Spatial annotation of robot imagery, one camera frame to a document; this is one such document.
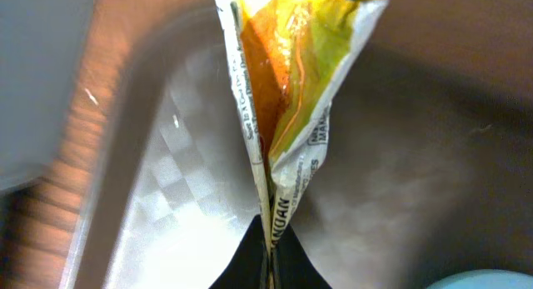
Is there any light blue saucer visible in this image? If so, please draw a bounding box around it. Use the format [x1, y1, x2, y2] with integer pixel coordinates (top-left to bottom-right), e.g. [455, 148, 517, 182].
[427, 270, 532, 289]

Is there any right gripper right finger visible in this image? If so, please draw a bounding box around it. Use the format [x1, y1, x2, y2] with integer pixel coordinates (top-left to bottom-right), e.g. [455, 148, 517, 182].
[272, 228, 331, 289]

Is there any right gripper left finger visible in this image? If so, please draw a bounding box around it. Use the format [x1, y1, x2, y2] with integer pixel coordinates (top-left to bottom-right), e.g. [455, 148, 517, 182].
[210, 215, 267, 289]

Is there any dark brown tray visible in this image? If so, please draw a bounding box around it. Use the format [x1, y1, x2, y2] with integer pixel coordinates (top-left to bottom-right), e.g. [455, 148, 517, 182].
[61, 0, 532, 288]

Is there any yellow green snack wrapper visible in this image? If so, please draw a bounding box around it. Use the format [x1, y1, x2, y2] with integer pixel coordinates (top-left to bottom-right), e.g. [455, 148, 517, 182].
[211, 0, 391, 251]

